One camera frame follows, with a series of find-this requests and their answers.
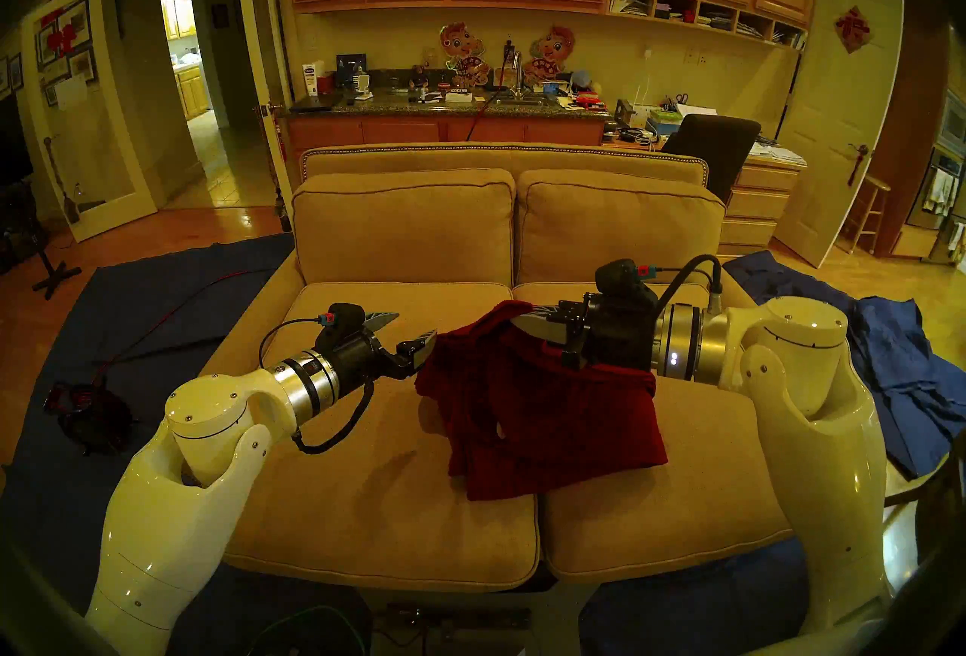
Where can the tan sofa back cushion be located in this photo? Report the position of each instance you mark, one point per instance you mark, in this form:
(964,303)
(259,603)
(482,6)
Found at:
(404,228)
(619,232)

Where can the black office chair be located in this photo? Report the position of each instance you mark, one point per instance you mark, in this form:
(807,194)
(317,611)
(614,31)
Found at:
(717,145)

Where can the wooden drawer desk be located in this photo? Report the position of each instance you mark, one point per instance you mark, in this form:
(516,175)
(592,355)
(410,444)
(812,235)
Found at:
(755,205)

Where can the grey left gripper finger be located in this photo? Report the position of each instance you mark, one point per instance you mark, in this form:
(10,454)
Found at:
(419,354)
(381,321)

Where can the hanging dish towel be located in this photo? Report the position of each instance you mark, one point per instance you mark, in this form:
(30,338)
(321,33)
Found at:
(939,190)

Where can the wooden kitchen base cabinet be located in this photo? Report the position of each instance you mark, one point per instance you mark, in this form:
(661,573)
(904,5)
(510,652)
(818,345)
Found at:
(192,92)

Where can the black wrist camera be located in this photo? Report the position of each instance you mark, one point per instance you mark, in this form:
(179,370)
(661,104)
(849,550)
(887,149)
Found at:
(622,281)
(343,321)

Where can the black television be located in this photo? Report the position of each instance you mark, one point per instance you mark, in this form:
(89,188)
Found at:
(13,145)

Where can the black red floor device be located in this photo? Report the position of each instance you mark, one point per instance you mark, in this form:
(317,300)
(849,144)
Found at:
(90,417)

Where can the black floor stand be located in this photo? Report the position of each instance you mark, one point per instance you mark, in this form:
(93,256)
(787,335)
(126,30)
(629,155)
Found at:
(53,275)

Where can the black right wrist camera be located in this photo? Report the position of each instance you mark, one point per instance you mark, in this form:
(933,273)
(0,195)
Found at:
(622,281)

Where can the open wooden cubby shelf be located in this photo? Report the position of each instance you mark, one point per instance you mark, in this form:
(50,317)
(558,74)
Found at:
(709,9)

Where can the tan sofa seat cushion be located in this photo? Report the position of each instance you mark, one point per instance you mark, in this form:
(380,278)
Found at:
(702,496)
(377,503)

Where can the granite top kitchen counter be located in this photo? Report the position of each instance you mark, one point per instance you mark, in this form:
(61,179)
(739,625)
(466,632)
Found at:
(423,131)

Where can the blue plush ball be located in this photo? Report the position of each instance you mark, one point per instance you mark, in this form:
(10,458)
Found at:
(581,81)

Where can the dark blue floor cloth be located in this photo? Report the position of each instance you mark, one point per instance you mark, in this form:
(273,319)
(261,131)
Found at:
(906,375)
(151,300)
(679,609)

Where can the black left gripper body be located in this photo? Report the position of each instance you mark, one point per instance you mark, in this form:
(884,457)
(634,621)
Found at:
(362,360)

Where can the white paper stack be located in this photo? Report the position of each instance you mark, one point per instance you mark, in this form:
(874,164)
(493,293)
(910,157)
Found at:
(777,154)

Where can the white panel door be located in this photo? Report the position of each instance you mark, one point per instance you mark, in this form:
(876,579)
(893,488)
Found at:
(830,133)

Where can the white router with antennas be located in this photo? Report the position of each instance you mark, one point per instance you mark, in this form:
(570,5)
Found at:
(643,115)

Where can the white glass french door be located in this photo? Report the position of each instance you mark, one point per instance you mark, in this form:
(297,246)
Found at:
(113,223)

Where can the dark blue box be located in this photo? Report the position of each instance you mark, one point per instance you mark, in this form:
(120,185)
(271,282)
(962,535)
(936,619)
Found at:
(351,67)

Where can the red blanket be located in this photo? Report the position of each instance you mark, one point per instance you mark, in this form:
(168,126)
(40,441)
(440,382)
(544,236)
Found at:
(543,420)

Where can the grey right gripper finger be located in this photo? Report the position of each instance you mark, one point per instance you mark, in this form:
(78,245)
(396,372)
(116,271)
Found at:
(545,326)

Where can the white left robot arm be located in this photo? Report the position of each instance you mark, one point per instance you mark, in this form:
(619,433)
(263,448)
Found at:
(173,511)

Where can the tan fabric sofa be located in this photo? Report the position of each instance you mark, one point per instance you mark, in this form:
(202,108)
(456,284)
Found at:
(498,160)

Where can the wooden stool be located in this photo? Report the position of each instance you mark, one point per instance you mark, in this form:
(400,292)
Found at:
(875,185)

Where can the white blue carton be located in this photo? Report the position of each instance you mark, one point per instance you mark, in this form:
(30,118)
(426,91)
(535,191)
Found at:
(310,79)

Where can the framed wall picture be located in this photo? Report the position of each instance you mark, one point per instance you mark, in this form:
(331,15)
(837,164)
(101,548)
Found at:
(15,72)

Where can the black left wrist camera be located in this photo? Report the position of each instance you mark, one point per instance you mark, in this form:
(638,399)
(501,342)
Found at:
(343,321)

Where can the black power strip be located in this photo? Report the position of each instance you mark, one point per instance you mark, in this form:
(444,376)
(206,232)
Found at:
(453,618)

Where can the red fu door ornament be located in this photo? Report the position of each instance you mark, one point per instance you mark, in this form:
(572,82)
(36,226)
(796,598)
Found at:
(853,29)

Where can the chrome kitchen faucet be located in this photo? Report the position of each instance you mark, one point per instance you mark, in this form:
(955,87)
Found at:
(519,69)

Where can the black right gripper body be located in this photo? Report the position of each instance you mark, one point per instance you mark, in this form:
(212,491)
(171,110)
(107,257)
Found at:
(619,337)

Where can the cartoon figure wall decoration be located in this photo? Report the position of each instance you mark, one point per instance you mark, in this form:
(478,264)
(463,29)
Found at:
(551,50)
(462,50)

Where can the black laptop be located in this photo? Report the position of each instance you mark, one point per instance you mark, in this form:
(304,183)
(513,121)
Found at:
(315,103)

